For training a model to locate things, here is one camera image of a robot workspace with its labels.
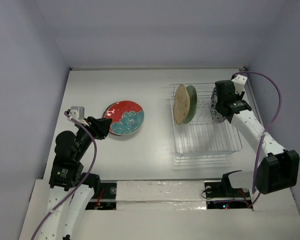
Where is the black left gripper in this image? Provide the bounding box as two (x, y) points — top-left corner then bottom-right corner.
(74, 115), (112, 159)

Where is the white blue patterned plate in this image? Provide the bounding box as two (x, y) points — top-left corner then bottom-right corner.
(209, 87), (226, 123)

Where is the red plate with teal flower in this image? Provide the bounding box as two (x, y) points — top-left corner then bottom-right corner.
(104, 100), (145, 137)

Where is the green plate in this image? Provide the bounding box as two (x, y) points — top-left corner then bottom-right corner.
(183, 85), (198, 124)

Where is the beige floral plate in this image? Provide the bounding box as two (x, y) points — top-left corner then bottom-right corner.
(173, 84), (190, 125)

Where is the dark teal plate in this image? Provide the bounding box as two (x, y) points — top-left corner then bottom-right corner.
(102, 101), (122, 136)

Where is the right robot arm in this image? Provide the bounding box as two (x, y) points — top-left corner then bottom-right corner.
(210, 75), (300, 195)

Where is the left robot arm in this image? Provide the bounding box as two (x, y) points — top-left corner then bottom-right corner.
(31, 112), (112, 240)

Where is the white foam block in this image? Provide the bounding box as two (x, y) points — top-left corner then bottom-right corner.
(115, 180), (207, 211)

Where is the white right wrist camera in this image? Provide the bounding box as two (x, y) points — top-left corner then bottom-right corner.
(231, 74), (248, 95)

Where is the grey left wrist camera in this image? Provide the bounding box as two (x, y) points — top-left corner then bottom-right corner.
(64, 106), (85, 123)

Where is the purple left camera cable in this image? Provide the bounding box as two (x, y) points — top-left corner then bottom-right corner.
(29, 111), (98, 240)

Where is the white wire dish rack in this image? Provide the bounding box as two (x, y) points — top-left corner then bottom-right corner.
(169, 83), (243, 164)

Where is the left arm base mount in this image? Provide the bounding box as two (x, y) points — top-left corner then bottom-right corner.
(85, 181), (117, 211)

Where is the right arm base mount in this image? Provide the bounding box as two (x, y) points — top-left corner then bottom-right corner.
(201, 170), (252, 210)

